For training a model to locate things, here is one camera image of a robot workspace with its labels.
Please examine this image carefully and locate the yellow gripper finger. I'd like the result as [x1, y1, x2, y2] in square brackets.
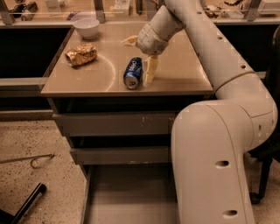
[122, 35, 138, 46]
[143, 56, 158, 87]

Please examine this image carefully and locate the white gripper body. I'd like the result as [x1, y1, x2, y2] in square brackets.
[136, 24, 168, 56]

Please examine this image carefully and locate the blue pepsi can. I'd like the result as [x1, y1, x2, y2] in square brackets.
[123, 57, 143, 89]

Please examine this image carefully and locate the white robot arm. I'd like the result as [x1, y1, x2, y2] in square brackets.
[124, 0, 278, 224]

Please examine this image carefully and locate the crushed gold can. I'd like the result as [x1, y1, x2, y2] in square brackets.
[65, 43, 97, 67]

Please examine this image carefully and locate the top grey drawer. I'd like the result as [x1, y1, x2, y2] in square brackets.
[53, 112, 176, 137]

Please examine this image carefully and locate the grey drawer cabinet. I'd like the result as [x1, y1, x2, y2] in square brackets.
[39, 22, 214, 224]

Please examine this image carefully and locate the middle grey drawer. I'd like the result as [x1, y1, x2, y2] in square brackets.
[70, 146, 172, 165]

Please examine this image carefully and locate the open bottom grey drawer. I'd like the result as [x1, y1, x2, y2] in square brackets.
[80, 164, 180, 224]

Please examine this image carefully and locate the white bowl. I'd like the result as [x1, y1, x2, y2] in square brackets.
[73, 18, 100, 39]

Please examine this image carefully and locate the black office chair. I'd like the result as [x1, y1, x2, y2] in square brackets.
[248, 25, 280, 205]

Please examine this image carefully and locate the metal hook rod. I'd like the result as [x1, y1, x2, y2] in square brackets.
[0, 153, 55, 167]

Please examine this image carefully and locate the black chair leg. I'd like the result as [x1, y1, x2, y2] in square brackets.
[0, 183, 46, 224]

